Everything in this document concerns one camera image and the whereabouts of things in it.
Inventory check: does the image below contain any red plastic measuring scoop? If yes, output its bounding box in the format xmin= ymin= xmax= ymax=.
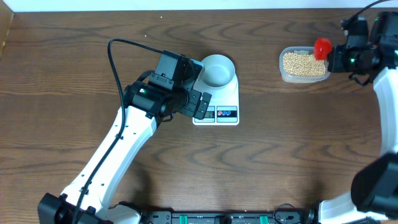
xmin=313 ymin=38 xmax=332 ymax=60

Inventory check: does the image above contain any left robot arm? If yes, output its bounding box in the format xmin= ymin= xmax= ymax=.
xmin=37 ymin=50 xmax=211 ymax=223

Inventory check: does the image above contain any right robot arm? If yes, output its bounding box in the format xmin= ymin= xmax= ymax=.
xmin=315 ymin=11 xmax=397 ymax=223

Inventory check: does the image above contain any white digital kitchen scale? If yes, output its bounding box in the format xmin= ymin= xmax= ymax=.
xmin=192 ymin=75 xmax=240 ymax=126

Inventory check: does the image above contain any grey round bowl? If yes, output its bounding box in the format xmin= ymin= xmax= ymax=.
xmin=201 ymin=54 xmax=236 ymax=88

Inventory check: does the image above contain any clear plastic container of beans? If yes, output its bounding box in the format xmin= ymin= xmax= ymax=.
xmin=279 ymin=47 xmax=330 ymax=84

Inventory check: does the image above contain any left black cable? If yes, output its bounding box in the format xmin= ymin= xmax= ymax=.
xmin=71 ymin=37 xmax=164 ymax=224

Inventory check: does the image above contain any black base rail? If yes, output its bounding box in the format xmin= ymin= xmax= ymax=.
xmin=139 ymin=208 xmax=318 ymax=224

